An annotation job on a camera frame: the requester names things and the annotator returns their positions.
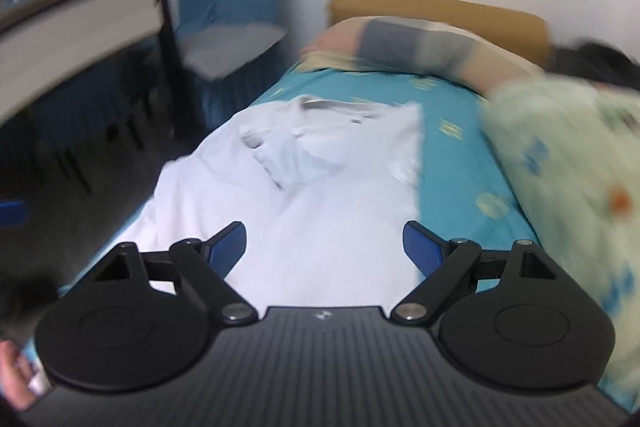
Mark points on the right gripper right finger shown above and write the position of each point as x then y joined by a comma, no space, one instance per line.
447,268

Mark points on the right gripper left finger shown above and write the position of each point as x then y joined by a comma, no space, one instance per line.
202,268

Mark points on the white shirt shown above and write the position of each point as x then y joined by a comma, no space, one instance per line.
324,189

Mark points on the person's left hand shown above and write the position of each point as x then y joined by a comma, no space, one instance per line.
16,374

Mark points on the turquoise patterned bed sheet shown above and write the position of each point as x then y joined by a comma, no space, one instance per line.
462,190

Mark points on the green fleece blanket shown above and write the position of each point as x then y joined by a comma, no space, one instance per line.
571,153

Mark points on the plaid pillow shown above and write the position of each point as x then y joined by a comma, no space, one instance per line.
416,47

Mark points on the grey seat cushion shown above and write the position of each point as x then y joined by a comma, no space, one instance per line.
218,51

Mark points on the tan headboard cushion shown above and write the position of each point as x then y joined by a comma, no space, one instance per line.
518,32

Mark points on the black clothing pile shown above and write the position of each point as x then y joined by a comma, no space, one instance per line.
597,62

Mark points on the white desk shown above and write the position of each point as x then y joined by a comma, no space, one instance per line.
44,42

